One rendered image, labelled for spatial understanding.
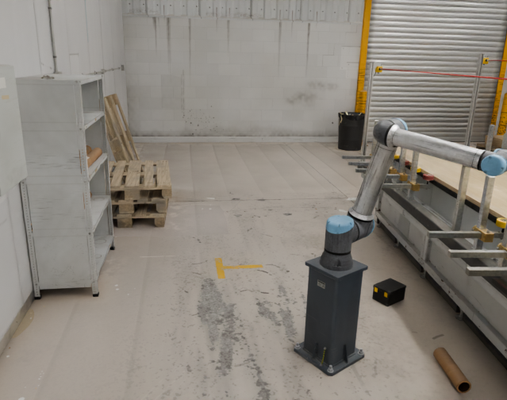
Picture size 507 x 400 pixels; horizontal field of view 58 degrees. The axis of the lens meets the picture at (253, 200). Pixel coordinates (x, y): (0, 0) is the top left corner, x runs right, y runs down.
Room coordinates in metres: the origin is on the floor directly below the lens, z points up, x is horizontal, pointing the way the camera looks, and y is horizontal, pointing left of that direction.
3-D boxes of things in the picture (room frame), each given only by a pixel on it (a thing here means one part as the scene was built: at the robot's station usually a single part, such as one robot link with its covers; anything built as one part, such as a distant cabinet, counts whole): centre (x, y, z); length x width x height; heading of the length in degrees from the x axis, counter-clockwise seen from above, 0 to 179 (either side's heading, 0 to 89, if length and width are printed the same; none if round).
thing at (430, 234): (2.34, -1.17, 0.82); 0.43 x 0.03 x 0.04; 93
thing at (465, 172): (2.65, -1.25, 0.93); 0.05 x 0.05 x 0.45; 3
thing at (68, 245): (3.42, 1.42, 0.78); 0.90 x 0.45 x 1.55; 9
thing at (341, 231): (2.40, -0.49, 0.79); 0.17 x 0.15 x 0.18; 136
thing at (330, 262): (2.40, -0.49, 0.65); 0.19 x 0.19 x 0.10
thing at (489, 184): (2.38, -1.27, 0.91); 0.03 x 0.03 x 0.48; 3
